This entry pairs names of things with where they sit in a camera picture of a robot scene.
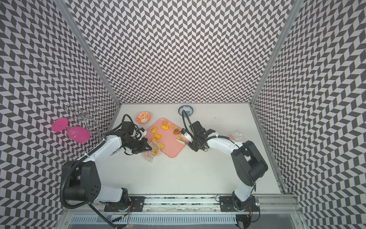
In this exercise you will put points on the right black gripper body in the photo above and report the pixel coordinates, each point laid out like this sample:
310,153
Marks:
195,145

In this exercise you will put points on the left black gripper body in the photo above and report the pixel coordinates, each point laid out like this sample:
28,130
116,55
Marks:
138,146

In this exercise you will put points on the clear resealable bag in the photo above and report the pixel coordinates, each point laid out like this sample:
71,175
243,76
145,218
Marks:
236,135
150,155

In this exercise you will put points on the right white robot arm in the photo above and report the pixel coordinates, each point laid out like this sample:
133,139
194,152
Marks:
248,162

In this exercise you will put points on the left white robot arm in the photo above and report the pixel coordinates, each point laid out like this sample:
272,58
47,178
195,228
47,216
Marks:
81,184

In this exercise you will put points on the pink plastic tray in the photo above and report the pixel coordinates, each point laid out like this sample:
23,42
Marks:
172,147

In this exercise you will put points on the blue patterned small bowl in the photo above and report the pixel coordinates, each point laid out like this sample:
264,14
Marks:
185,111

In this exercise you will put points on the orange patterned small bowl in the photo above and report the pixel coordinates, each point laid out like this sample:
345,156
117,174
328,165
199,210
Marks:
143,118

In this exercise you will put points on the pink round disc lower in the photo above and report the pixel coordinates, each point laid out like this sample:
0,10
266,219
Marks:
79,134

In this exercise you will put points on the pink round disc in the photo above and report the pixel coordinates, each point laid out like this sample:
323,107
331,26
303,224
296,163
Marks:
79,134
59,125

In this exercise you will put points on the pink round disc upper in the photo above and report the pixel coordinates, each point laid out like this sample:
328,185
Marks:
59,125

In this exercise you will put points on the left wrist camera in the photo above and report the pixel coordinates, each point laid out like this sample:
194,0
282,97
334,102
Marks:
140,133

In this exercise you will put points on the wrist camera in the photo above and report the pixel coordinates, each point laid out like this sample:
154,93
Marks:
140,133
186,136

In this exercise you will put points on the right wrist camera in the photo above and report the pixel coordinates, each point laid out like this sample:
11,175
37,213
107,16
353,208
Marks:
186,136

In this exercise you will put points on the wire spiral stand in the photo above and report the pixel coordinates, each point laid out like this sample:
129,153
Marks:
87,117

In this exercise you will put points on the metal base rail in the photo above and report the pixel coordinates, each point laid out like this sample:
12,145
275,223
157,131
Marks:
187,210

